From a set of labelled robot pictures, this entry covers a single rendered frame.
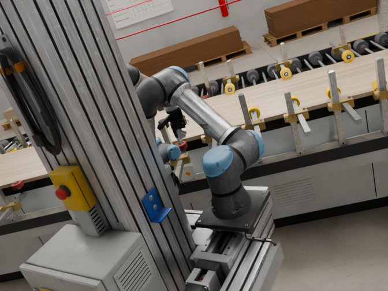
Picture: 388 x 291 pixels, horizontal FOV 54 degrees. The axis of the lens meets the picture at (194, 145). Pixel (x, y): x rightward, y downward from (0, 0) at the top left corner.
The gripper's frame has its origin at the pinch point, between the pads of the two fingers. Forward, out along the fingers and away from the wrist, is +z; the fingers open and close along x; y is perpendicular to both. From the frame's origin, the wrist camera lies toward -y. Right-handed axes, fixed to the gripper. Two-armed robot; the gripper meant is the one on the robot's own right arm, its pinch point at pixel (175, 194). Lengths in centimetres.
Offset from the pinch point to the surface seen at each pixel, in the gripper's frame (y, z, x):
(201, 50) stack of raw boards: -616, 46, -33
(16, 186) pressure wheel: -49, -7, -123
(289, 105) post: -35, -19, 71
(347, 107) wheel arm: -27, -13, 99
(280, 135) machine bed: -57, 8, 63
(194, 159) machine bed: -57, 10, 3
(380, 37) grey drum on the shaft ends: -185, 0, 171
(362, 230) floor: -40, 83, 100
